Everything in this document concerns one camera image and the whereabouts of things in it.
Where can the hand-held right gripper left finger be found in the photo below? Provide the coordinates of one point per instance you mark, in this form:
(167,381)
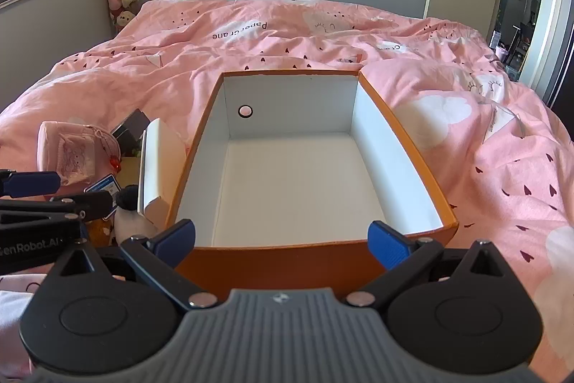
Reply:
(176,238)

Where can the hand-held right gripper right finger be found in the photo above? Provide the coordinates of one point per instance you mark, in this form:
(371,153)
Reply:
(386,244)

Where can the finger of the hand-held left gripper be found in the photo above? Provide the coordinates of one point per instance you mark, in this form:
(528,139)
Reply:
(87,206)
(31,183)

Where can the blue tag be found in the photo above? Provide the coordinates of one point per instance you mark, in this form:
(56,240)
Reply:
(102,185)

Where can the panda popcorn plush toy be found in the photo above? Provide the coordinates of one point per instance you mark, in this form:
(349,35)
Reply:
(130,223)

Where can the pink padded pouch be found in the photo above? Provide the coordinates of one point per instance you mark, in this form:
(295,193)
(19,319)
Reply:
(67,154)

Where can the white box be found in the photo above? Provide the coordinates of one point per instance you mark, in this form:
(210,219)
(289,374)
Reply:
(161,158)

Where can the dark grey box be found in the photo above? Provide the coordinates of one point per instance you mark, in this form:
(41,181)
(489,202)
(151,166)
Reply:
(132,127)

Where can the orange cardboard box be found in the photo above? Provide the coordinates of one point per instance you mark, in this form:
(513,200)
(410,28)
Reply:
(291,176)

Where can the red strawberry charm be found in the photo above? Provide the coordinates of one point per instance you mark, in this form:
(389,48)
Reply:
(115,162)

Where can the pink printed blanket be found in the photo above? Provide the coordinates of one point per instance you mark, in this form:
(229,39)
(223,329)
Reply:
(314,33)

